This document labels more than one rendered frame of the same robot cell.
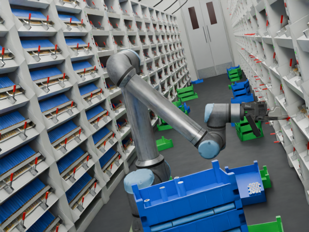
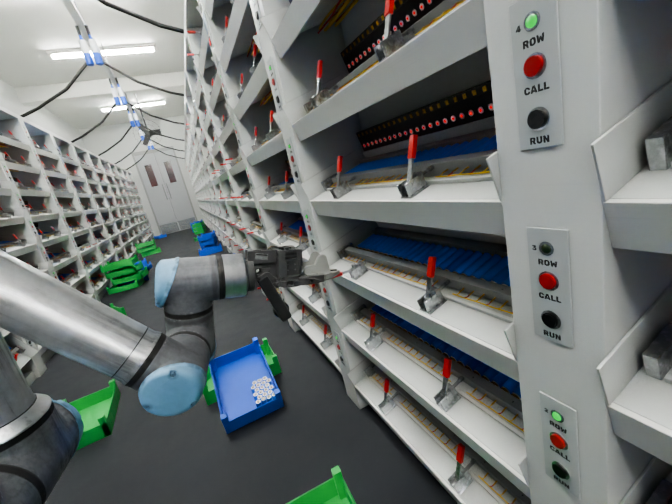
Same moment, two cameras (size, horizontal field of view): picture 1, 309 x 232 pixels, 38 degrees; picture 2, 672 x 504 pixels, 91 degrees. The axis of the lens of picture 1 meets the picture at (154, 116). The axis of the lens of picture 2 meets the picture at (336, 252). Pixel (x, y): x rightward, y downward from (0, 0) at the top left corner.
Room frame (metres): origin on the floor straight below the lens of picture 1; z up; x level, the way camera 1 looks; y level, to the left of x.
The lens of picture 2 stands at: (1.37, -0.19, 0.76)
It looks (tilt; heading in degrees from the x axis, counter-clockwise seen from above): 14 degrees down; 327
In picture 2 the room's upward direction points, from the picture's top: 13 degrees counter-clockwise
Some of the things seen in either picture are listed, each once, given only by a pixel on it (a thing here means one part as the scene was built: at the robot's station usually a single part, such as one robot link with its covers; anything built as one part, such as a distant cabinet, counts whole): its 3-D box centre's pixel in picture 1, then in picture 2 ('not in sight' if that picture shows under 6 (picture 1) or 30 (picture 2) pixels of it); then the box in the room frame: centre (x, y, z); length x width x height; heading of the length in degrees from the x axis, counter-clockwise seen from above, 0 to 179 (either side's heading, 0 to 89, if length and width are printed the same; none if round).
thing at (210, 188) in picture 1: (182, 191); not in sight; (1.34, -0.03, 0.52); 0.30 x 0.20 x 0.08; 95
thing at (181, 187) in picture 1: (183, 192); not in sight; (1.34, -0.03, 0.52); 0.02 x 0.02 x 0.06
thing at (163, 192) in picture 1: (164, 197); not in sight; (1.33, 0.03, 0.52); 0.02 x 0.02 x 0.06
